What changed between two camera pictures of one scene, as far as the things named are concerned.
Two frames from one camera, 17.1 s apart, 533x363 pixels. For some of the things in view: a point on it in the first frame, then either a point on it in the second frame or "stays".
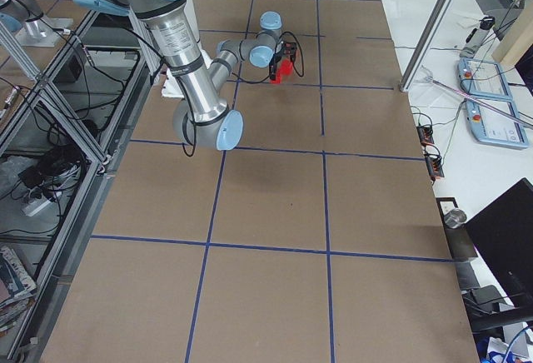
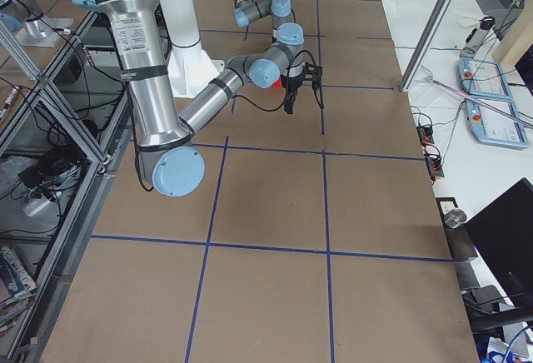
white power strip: [30, 209] stays
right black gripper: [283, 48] → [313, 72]
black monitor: [503, 234] stays
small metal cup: [455, 217] stays
